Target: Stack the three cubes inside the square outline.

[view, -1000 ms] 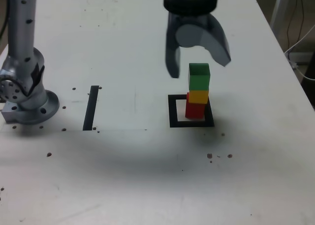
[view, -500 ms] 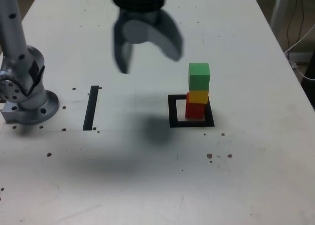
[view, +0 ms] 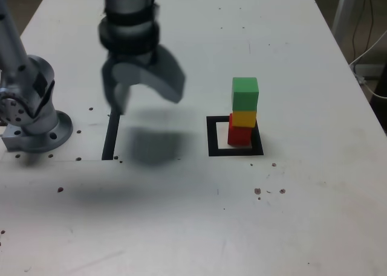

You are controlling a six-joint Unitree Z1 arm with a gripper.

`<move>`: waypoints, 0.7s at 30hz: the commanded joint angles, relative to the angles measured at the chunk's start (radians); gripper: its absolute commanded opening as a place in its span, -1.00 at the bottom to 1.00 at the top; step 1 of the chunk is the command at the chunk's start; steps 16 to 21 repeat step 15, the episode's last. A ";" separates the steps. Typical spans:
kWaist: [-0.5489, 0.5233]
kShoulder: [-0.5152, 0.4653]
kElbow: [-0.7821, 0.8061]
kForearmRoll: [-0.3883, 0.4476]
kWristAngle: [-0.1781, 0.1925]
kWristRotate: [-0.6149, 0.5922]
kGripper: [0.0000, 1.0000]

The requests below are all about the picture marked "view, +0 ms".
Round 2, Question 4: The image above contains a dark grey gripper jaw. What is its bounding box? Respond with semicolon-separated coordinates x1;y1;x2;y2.
100;56;132;116

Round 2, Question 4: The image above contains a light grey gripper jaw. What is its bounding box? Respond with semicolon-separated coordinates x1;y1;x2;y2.
112;44;187;104

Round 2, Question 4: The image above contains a green cube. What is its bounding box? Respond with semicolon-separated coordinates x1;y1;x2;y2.
231;77;260;112

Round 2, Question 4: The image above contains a yellow cube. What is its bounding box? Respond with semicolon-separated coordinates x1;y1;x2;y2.
232;110;258;129

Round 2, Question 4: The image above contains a red cube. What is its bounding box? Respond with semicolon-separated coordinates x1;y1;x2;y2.
227;113;253;147

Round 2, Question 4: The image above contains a black tape square outline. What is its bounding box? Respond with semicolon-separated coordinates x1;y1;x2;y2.
206;115;264;157

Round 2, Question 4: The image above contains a black tape strip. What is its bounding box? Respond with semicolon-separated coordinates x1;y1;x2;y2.
101;110;122;161

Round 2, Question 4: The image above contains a white furniture leg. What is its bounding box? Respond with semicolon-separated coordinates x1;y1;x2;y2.
331;0;353;32

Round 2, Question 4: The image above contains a white cable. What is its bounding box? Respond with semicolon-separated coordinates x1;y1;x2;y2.
350;30;387;99

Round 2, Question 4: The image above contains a thin black hanging cable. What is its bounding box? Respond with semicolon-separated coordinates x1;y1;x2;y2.
352;0;375;62

